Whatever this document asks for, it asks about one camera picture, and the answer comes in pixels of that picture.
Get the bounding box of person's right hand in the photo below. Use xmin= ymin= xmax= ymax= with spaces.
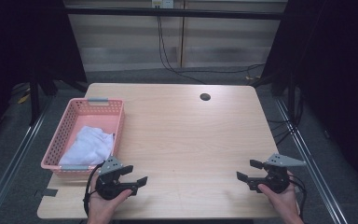
xmin=257 ymin=172 xmax=301 ymax=217

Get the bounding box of black stand leg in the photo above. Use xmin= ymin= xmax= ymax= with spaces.
xmin=29 ymin=79 xmax=42 ymax=127

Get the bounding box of left hand-held gripper black cable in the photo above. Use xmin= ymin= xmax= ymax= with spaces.
xmin=82 ymin=161 xmax=106 ymax=217

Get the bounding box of black horizontal bar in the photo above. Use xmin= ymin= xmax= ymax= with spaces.
xmin=63 ymin=7 xmax=289 ymax=21

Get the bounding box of black tape strip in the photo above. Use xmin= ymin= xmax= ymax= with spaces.
xmin=34 ymin=188 xmax=59 ymax=199

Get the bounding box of white wall outlet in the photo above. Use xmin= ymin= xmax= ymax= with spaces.
xmin=150 ymin=0 xmax=175 ymax=9

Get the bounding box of black curtain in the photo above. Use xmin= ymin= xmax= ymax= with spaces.
xmin=255 ymin=0 xmax=358 ymax=189
xmin=0 ymin=0 xmax=89 ymax=150

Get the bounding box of person's left hand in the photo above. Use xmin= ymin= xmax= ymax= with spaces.
xmin=87 ymin=177 xmax=134 ymax=224

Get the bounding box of aluminium floor rail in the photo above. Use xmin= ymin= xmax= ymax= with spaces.
xmin=274 ymin=97 xmax=350 ymax=224
xmin=0 ymin=92 xmax=56 ymax=224

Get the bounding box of white printed towel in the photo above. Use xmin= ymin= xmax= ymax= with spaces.
xmin=58 ymin=125 xmax=116 ymax=166

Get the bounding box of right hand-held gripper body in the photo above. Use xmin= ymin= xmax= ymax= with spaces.
xmin=247 ymin=152 xmax=308 ymax=195

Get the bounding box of black hanging cable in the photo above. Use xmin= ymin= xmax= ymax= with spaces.
xmin=156 ymin=7 xmax=207 ymax=85

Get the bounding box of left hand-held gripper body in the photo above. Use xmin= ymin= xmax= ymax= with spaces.
xmin=94 ymin=155 xmax=138 ymax=201

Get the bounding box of black floor cable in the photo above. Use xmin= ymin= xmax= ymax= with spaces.
xmin=173 ymin=63 xmax=266 ymax=77

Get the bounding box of pink perforated plastic basket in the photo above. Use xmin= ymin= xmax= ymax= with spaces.
xmin=40 ymin=97 xmax=126 ymax=179

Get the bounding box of bundle of black floor cables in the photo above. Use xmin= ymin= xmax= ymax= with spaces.
xmin=266 ymin=87 xmax=305 ymax=147

